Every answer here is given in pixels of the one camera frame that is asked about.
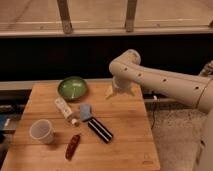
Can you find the black striped box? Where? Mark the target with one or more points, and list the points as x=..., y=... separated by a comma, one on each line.
x=100, y=130

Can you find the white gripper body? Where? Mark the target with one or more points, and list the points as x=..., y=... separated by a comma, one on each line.
x=121, y=85

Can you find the metal post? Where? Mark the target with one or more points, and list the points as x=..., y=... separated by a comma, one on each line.
x=65, y=17
x=130, y=15

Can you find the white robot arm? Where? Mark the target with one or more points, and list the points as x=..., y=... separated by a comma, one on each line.
x=192, y=90

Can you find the white plastic cup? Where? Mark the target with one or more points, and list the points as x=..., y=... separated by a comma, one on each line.
x=42, y=130

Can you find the left metal post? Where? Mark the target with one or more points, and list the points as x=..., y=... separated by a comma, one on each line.
x=65, y=17

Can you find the right metal post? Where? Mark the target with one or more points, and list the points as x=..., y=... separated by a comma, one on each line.
x=130, y=15

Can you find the white tube bottle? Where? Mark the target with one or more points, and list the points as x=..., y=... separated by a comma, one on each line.
x=66, y=111

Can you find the red snack packet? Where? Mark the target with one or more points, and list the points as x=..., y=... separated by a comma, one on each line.
x=72, y=146

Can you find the green ceramic bowl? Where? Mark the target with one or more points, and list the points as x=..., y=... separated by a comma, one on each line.
x=72, y=88

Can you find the blue sponge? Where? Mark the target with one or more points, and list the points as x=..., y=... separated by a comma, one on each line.
x=85, y=112

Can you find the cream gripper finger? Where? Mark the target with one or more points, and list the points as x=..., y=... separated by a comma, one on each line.
x=109, y=93
x=131, y=92

